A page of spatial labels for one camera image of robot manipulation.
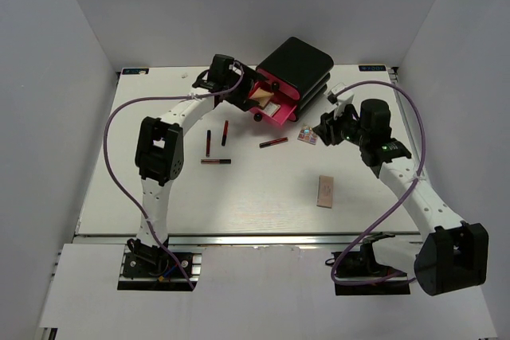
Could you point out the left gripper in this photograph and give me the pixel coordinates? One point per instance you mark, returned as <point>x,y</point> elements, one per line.
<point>241,101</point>

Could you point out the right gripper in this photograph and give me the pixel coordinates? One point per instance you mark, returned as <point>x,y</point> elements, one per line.
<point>327,128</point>

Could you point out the square peach compact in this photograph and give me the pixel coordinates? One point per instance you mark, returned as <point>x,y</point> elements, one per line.
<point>262,96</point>

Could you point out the peach compact with label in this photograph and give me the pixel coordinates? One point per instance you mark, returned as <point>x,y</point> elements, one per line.
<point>271,108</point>

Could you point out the clear eyeshadow palette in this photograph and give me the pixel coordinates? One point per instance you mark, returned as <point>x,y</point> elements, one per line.
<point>307,135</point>

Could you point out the black pink drawer organizer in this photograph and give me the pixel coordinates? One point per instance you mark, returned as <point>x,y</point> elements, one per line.
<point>297,73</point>

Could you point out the peach rectangular palette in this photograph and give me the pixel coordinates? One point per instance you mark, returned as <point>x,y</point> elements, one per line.
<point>325,192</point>

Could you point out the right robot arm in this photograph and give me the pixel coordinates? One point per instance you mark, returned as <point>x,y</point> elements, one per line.
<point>453,254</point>

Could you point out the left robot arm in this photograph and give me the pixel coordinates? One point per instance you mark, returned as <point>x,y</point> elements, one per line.
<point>159,153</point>

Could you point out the red lip gloss upright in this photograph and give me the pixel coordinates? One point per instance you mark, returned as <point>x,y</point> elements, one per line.
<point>225,133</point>

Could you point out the dark lip gloss vertical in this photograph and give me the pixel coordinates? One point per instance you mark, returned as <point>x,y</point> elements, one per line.
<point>208,142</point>

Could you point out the right blue corner label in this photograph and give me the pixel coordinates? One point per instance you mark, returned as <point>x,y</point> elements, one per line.
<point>372,68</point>

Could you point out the blue corner label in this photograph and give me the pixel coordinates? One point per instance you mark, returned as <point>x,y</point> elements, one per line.
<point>135,71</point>
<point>372,68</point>

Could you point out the red lip gloss tube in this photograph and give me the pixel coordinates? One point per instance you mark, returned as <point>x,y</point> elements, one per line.
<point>273,142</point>

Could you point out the horizontal lip gloss tube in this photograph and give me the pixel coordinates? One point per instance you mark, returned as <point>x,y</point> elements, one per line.
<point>216,161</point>

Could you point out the left blue corner label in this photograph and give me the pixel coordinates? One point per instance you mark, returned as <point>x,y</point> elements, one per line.
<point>135,71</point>

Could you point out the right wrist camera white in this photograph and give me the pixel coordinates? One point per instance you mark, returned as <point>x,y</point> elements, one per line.
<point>340,97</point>

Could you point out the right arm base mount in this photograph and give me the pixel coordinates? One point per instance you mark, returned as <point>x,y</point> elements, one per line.
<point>358,265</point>

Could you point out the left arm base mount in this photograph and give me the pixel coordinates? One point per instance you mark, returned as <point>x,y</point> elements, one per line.
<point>149,268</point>

